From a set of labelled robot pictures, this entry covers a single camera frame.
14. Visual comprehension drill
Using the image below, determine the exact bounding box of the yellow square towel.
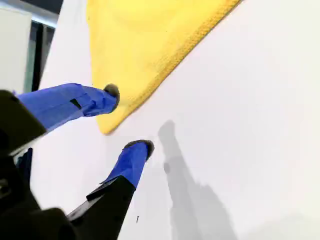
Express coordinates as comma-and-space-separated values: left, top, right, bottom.
86, 0, 243, 136

